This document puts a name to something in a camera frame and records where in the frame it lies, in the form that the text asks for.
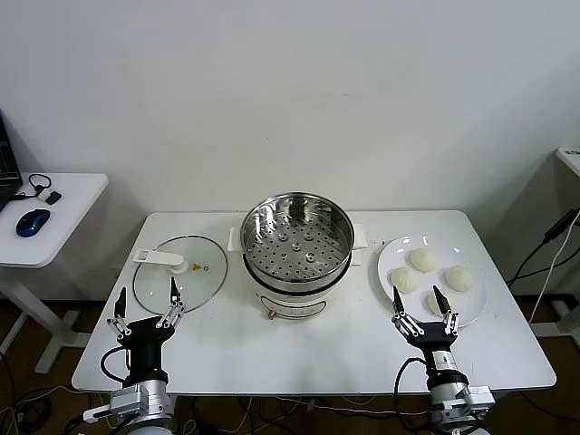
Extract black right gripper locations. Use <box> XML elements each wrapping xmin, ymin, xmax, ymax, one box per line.
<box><xmin>391</xmin><ymin>285</ymin><xmax>461</xmax><ymax>381</ymax></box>

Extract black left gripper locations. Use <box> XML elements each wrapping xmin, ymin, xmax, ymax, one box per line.
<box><xmin>106</xmin><ymin>275</ymin><xmax>187</xmax><ymax>385</ymax></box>

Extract white steamed baozi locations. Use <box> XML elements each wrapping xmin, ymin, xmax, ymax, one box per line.
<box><xmin>423</xmin><ymin>290</ymin><xmax>452</xmax><ymax>317</ymax></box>
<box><xmin>389</xmin><ymin>266</ymin><xmax>421</xmax><ymax>295</ymax></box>
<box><xmin>410</xmin><ymin>246</ymin><xmax>440</xmax><ymax>273</ymax></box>
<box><xmin>442</xmin><ymin>266</ymin><xmax>479</xmax><ymax>292</ymax></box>

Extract stainless steel steamer basket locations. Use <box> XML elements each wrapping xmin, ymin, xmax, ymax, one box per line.
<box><xmin>239</xmin><ymin>192</ymin><xmax>356</xmax><ymax>291</ymax></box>

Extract white round plate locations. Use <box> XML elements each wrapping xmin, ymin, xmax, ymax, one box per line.
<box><xmin>376</xmin><ymin>234</ymin><xmax>489</xmax><ymax>329</ymax></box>

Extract white side table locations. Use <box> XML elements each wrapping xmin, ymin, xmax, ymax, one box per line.
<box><xmin>0</xmin><ymin>171</ymin><xmax>110</xmax><ymax>373</ymax></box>

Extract white electric cooker pot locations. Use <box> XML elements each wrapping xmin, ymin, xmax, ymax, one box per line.
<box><xmin>227</xmin><ymin>225</ymin><xmax>369</xmax><ymax>322</ymax></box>

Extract blue computer mouse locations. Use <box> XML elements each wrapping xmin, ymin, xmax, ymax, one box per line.
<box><xmin>15</xmin><ymin>208</ymin><xmax>52</xmax><ymax>237</ymax></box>

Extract black power adapter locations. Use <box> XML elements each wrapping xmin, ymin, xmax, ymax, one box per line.
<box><xmin>543</xmin><ymin>208</ymin><xmax>580</xmax><ymax>244</ymax></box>

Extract black laptop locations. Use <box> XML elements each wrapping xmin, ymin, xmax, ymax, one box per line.
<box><xmin>0</xmin><ymin>110</ymin><xmax>24</xmax><ymax>213</ymax></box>

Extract glass lid white handle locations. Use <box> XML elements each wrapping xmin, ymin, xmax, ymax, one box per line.
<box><xmin>132</xmin><ymin>234</ymin><xmax>228</xmax><ymax>316</ymax></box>

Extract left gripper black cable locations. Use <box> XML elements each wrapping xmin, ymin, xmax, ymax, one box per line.
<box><xmin>100</xmin><ymin>346</ymin><xmax>137</xmax><ymax>389</ymax></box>

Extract black hanging cable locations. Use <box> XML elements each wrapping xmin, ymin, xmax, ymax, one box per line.
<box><xmin>506</xmin><ymin>235</ymin><xmax>570</xmax><ymax>289</ymax></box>

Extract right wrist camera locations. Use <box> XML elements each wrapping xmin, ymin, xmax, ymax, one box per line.
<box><xmin>466</xmin><ymin>384</ymin><xmax>494</xmax><ymax>409</ymax></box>

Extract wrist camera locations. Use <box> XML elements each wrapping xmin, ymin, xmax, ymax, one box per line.
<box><xmin>83</xmin><ymin>404</ymin><xmax>120</xmax><ymax>421</ymax></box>
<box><xmin>466</xmin><ymin>384</ymin><xmax>494</xmax><ymax>409</ymax></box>

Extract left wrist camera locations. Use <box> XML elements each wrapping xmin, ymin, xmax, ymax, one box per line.
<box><xmin>83</xmin><ymin>404</ymin><xmax>120</xmax><ymax>421</ymax></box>

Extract white hanging cable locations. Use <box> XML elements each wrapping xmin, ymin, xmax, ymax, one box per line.
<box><xmin>528</xmin><ymin>217</ymin><xmax>579</xmax><ymax>324</ymax></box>

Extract white floor cable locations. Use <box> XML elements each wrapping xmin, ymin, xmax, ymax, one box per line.
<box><xmin>180</xmin><ymin>394</ymin><xmax>430</xmax><ymax>435</ymax></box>

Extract black floor cables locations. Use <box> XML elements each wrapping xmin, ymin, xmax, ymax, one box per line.
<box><xmin>0</xmin><ymin>351</ymin><xmax>110</xmax><ymax>435</ymax></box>

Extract black looped thin cable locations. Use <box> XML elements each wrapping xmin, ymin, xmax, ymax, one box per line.
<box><xmin>11</xmin><ymin>173</ymin><xmax>54</xmax><ymax>201</ymax></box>

